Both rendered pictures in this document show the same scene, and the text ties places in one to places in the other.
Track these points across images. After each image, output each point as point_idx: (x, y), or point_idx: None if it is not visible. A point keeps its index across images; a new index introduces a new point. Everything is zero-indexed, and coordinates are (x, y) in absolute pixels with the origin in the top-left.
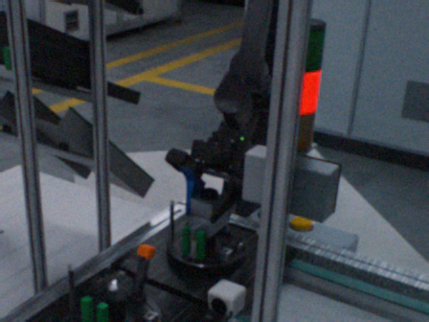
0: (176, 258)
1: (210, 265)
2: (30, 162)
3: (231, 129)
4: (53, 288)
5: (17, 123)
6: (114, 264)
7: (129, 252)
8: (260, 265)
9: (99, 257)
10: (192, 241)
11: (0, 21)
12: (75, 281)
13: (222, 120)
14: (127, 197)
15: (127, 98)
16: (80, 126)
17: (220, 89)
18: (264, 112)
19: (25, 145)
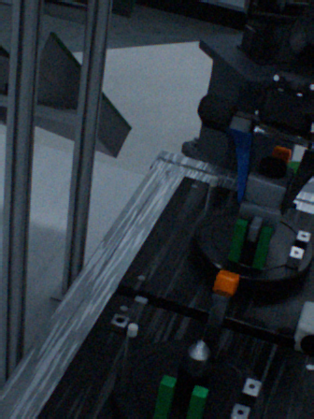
0: (223, 269)
1: (278, 279)
2: (26, 145)
3: (306, 68)
4: (47, 340)
5: (10, 79)
6: (124, 286)
7: (136, 261)
8: None
9: (89, 272)
10: (232, 237)
11: None
12: (70, 321)
13: (299, 55)
14: (38, 139)
15: (121, 9)
16: (62, 64)
17: (311, 11)
18: (277, 19)
19: (21, 117)
